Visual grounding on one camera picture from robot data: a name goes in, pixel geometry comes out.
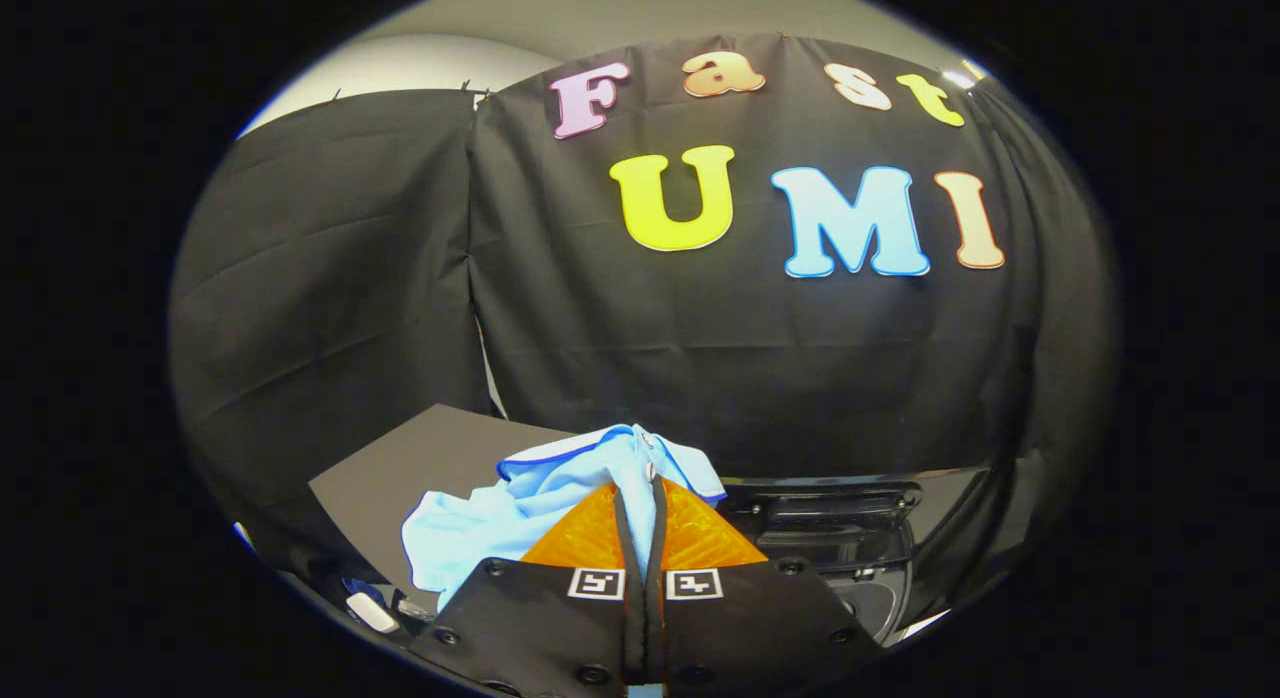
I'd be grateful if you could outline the light blue polo shirt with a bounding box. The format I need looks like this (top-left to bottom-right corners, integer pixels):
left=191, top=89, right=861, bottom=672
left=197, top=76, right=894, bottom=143
left=402, top=424, right=728, bottom=611

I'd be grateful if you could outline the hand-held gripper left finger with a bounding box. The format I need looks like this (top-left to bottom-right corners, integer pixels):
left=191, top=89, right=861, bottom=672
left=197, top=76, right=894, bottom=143
left=410, top=481, right=648, bottom=698

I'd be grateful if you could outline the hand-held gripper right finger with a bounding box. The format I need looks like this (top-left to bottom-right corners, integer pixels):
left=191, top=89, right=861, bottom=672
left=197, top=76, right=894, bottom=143
left=645, top=475, right=886, bottom=694

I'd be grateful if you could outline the grey cabinet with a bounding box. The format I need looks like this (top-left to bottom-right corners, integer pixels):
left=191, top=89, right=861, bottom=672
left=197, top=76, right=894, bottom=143
left=308, top=403, right=581, bottom=584

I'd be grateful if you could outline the black backdrop cloth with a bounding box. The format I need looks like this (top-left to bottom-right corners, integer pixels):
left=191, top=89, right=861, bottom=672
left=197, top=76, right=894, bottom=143
left=168, top=33, right=1119, bottom=589

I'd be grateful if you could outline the small white object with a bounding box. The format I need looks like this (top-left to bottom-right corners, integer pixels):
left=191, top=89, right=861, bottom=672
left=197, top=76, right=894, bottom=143
left=344, top=591, right=403, bottom=635

